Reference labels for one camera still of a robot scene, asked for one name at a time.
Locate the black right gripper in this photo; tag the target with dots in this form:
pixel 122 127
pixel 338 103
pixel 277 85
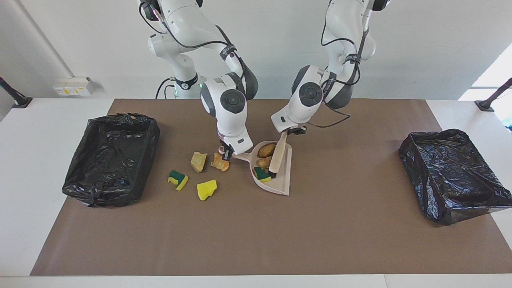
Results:
pixel 222 144

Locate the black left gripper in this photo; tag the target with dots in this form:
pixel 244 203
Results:
pixel 296 130

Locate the orange striped bread piece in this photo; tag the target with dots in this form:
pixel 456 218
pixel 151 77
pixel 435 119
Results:
pixel 218 164

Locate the beige crumbly sponge chunk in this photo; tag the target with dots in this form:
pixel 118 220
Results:
pixel 198 161

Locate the beige brush with black bristles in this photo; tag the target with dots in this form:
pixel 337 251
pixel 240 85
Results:
pixel 278 156

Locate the brown oval bread nugget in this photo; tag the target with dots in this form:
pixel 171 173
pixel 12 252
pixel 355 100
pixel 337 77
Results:
pixel 266 150

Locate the pale striped croissant piece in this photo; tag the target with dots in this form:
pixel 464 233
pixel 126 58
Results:
pixel 264 162

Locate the small green and yellow sponge piece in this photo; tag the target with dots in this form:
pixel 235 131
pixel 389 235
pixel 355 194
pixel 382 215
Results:
pixel 260 174

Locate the beige plastic dustpan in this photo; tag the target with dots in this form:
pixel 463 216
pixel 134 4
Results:
pixel 282 176

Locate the large green and yellow sponge piece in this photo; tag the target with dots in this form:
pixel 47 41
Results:
pixel 176 176

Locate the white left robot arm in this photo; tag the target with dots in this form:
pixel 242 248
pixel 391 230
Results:
pixel 344 24

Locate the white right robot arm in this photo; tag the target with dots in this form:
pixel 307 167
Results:
pixel 188 24

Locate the bin with black trash bag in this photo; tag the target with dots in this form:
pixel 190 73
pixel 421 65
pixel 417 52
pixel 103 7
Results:
pixel 452 176
pixel 108 160

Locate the brown table mat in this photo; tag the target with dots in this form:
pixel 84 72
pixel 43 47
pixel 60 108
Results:
pixel 360 240

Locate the black pole stand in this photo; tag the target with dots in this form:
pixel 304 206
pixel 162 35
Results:
pixel 486 106
pixel 22 102

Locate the white wall socket box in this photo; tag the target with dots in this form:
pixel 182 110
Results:
pixel 74 86

